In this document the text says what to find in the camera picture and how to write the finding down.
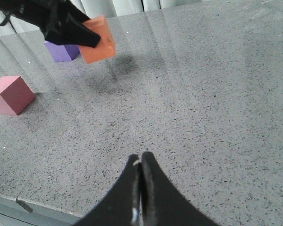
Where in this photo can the pink foam cube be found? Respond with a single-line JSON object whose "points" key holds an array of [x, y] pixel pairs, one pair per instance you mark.
{"points": [[15, 95]]}

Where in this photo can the purple foam cube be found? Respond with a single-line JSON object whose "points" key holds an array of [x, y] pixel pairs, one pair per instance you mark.
{"points": [[62, 53]]}

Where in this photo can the orange foam cube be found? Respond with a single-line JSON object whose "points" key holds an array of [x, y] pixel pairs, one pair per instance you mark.
{"points": [[106, 46]]}

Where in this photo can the grey-green curtain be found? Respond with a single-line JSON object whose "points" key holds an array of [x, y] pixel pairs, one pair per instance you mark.
{"points": [[94, 8]]}

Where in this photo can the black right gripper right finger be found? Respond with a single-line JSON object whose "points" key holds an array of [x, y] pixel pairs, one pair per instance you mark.
{"points": [[162, 203]]}

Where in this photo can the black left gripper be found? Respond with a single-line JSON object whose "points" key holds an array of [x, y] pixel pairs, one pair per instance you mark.
{"points": [[60, 21]]}

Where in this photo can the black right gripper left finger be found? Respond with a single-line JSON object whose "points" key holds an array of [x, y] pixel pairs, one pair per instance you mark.
{"points": [[121, 205]]}

